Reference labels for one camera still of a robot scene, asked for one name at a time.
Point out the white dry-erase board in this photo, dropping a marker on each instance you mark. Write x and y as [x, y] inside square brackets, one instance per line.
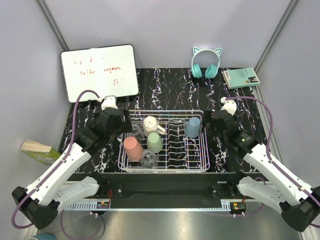
[108, 71]

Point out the teal cat-ear headphones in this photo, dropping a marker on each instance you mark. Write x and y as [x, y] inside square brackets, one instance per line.
[205, 60]

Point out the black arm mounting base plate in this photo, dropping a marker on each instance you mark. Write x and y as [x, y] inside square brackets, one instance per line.
[170, 190]

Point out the pink plastic cup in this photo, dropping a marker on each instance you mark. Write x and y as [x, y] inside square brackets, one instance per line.
[133, 149]

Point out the blue plastic cup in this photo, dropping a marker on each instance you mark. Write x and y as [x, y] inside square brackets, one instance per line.
[191, 128]

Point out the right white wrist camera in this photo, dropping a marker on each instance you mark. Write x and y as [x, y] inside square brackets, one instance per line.
[228, 105]

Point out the green plastic cup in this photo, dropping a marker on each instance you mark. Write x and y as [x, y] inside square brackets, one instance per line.
[154, 143]

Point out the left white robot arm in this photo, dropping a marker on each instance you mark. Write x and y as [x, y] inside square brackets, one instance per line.
[42, 200]

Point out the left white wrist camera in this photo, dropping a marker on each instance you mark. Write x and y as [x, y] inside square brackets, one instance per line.
[109, 102]

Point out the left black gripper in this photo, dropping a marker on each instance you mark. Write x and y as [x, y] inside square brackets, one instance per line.
[125, 126]

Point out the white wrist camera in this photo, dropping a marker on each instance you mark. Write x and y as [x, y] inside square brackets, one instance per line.
[228, 105]
[109, 102]

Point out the clear glass at rack back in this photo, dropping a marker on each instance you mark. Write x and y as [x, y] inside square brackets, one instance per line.
[137, 132]

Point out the white faceted mug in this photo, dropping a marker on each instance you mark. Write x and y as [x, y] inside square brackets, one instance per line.
[151, 125]

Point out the white wire dish rack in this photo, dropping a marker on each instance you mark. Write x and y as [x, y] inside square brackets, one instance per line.
[179, 154]

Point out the blue round object at bottom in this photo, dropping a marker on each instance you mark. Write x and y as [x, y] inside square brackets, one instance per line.
[43, 236]

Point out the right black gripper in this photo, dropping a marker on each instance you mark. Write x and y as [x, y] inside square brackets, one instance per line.
[207, 118]

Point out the teal paperback book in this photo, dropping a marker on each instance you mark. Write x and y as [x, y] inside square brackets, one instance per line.
[240, 78]

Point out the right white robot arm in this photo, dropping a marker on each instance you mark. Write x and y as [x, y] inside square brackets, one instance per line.
[297, 201]

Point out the clear glass near rack front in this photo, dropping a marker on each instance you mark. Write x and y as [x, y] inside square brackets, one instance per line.
[149, 159]

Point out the green box with wood top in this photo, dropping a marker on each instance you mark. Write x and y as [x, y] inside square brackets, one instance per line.
[40, 152]

